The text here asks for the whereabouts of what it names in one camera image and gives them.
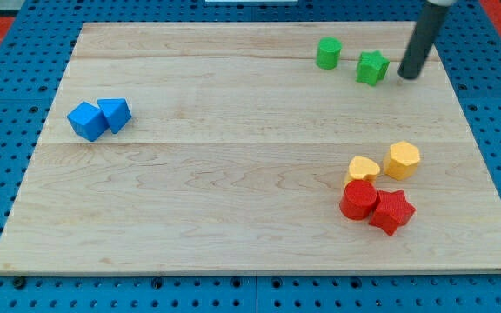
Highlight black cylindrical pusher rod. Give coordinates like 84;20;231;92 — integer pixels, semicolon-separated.
397;0;451;80

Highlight green star block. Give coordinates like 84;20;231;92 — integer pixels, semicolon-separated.
356;50;390;86

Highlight red star block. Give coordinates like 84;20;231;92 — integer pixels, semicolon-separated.
369;190;416;236

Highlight wooden board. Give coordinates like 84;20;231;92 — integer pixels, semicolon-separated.
0;22;501;276

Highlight green cylinder block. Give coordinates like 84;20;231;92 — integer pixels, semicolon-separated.
316;37;343;70

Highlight yellow hexagon block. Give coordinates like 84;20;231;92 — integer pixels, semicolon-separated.
383;141;421;180

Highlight yellow heart block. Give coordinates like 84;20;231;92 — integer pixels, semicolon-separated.
344;156;381;186

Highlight red cylinder block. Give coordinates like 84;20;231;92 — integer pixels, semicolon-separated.
339;180;377;220

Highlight blue triangular prism block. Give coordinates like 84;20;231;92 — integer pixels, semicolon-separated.
97;98;132;134

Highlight blue cube block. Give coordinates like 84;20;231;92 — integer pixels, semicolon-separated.
67;102;109;142

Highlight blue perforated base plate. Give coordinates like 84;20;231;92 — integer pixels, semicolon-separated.
0;1;501;312

